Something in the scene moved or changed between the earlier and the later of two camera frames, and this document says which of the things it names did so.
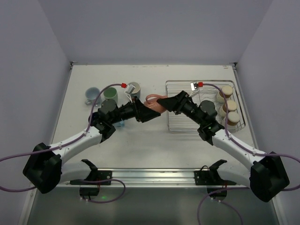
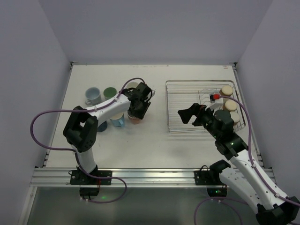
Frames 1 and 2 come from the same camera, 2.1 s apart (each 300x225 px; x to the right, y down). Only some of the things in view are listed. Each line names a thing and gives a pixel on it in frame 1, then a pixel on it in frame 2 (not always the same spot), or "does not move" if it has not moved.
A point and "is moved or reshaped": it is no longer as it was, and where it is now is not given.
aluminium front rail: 147,177 does not move
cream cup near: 233,118 does not move
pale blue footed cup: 91,94 does not move
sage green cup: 111,93 does not move
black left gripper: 137,109 to 137,112
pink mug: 151,102 is moved or reshaped
